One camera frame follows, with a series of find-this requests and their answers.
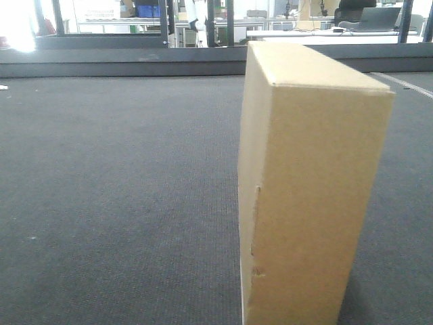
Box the dark grey conveyor belt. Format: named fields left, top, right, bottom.
left=1, top=72, right=432, bottom=324

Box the black metal frame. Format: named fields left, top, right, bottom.
left=34, top=1, right=216, bottom=50

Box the grey laptop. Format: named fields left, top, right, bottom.
left=353, top=7, right=401, bottom=32

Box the blue storage crate background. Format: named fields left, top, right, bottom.
left=135, top=5, right=160, bottom=18

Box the white work table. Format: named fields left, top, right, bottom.
left=246, top=30, right=398, bottom=45

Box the dark conveyor end rail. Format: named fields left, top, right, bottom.
left=1, top=43, right=432, bottom=79

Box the brown cardboard box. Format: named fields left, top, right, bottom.
left=237, top=41, right=394, bottom=324

